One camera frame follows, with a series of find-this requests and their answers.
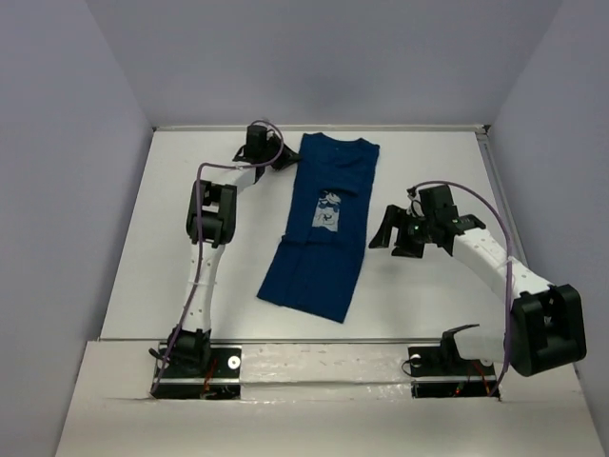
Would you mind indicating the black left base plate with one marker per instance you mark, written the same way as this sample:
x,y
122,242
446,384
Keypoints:
x,y
219,380

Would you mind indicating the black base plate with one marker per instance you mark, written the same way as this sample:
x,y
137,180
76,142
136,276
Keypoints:
x,y
219,380
434,378

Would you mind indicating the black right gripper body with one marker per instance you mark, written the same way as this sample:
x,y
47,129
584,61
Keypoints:
x,y
413,233

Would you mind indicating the blue printed t shirt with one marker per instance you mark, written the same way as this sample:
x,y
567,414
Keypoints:
x,y
317,264

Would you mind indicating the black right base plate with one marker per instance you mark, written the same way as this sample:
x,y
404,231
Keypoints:
x,y
434,378

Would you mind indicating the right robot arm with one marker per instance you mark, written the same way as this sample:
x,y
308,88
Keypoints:
x,y
543,325

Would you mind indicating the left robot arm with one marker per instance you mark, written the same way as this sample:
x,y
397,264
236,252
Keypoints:
x,y
210,226

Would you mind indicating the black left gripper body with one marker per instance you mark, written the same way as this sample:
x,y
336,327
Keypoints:
x,y
268,155

